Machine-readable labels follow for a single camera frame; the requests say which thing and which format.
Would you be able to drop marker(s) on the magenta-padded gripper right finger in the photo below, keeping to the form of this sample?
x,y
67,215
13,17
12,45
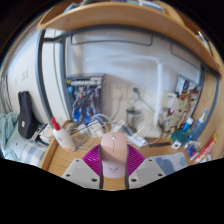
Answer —
x,y
145,171

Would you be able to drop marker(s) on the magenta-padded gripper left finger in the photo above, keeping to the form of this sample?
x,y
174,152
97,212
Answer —
x,y
81,171

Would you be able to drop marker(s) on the pink computer mouse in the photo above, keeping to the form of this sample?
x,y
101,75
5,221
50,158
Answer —
x,y
113,156

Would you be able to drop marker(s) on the black ruler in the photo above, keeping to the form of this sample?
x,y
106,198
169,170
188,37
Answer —
x,y
160,144

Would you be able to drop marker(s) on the white power strip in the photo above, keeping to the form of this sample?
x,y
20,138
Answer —
x,y
137,140

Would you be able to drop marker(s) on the white red-pump lotion bottle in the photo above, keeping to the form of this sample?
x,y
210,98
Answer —
x,y
65,138

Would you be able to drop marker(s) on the white power adapter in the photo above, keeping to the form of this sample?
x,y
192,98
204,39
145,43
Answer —
x,y
96,130

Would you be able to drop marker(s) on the teal bowl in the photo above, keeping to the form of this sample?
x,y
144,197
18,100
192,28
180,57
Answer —
x,y
180,136

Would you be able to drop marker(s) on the blue tissue pack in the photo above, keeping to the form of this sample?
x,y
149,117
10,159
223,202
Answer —
x,y
191,150

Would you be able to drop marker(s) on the bed with blue bedding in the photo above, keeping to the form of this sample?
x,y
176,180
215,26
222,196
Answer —
x,y
33,153

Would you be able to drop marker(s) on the blue white-capped can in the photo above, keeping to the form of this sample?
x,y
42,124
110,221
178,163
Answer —
x,y
187,125

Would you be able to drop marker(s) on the tan robot figure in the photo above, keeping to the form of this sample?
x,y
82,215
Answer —
x,y
178,115

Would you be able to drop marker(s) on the red chips tube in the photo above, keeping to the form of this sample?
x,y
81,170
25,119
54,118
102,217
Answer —
x,y
206,148

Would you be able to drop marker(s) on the blue robot model kit box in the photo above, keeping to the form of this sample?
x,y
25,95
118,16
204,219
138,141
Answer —
x,y
85,100

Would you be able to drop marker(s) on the black bag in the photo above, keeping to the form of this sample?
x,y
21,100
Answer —
x,y
26,116

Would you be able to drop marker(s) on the colourful robot poster box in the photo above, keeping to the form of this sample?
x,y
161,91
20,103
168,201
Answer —
x,y
190,93

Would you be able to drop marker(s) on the wooden overhead shelf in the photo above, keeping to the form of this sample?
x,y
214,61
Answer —
x,y
116,18

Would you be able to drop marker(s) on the white wall panel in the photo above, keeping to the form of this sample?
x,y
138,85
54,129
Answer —
x,y
169,99

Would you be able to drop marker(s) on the white wall socket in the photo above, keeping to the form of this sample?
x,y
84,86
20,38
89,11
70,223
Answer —
x,y
137,92
120,91

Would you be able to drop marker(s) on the white light switch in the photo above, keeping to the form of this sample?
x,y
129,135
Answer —
x,y
24,74

